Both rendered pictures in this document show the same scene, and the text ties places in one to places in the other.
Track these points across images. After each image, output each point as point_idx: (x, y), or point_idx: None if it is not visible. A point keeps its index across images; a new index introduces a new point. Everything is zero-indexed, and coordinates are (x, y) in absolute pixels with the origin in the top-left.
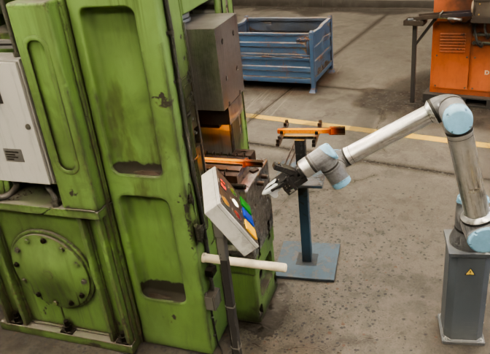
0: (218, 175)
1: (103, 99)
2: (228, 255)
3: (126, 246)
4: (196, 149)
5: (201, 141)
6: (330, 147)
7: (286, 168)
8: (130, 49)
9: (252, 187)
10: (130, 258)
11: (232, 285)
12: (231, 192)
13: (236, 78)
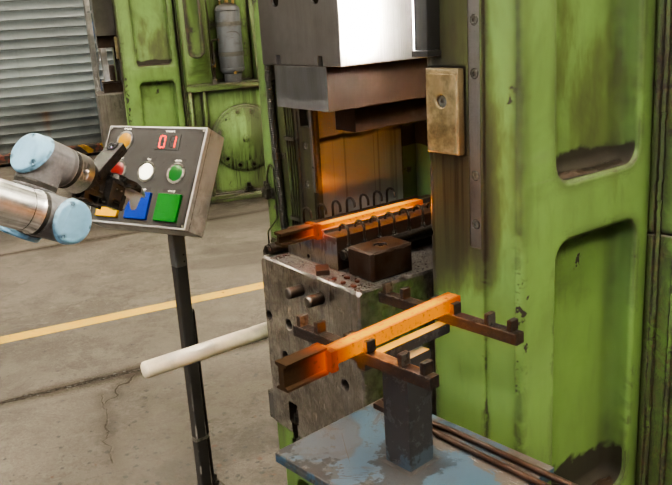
0: (184, 133)
1: None
2: (174, 263)
3: None
4: (300, 128)
5: (309, 124)
6: (23, 140)
7: (97, 156)
8: None
9: (281, 275)
10: None
11: (182, 323)
12: (169, 166)
13: (309, 20)
